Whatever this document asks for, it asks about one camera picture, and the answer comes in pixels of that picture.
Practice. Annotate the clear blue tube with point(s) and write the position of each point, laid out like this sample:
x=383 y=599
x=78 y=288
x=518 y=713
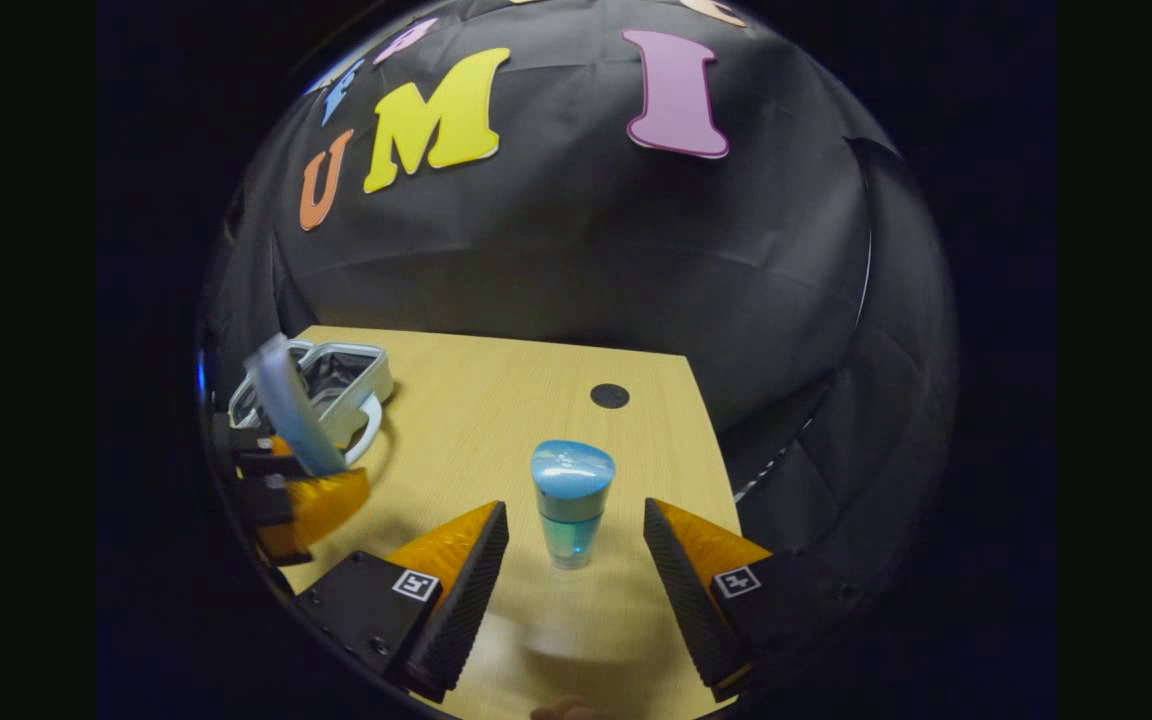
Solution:
x=291 y=410

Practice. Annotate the black backdrop cloth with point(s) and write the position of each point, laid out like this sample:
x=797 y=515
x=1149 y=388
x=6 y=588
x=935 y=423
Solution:
x=576 y=250

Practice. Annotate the green bottle with blue cap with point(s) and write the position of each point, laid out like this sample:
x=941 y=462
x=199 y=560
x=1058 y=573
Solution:
x=572 y=490

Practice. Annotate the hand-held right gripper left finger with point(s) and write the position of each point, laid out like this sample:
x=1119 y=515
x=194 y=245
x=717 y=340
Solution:
x=471 y=590

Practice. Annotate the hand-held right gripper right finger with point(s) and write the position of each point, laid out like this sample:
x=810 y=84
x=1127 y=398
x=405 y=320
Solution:
x=686 y=590

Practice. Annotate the black round table grommet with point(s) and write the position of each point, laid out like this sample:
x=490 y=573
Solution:
x=610 y=396

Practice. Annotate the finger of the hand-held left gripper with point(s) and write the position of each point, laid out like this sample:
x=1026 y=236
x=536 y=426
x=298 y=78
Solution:
x=321 y=505
x=241 y=440

